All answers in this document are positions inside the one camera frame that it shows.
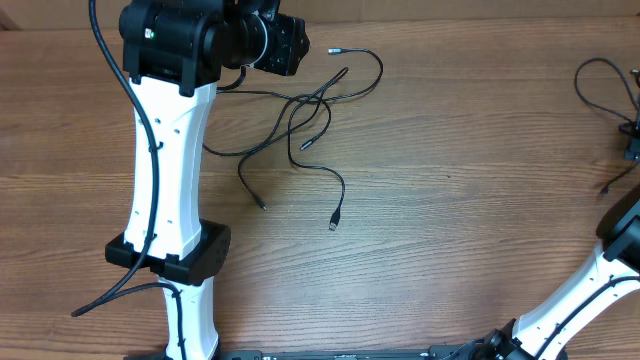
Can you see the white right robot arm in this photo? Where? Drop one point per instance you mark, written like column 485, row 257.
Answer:
column 609, row 273

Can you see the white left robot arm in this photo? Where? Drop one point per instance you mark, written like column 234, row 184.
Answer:
column 173, row 55

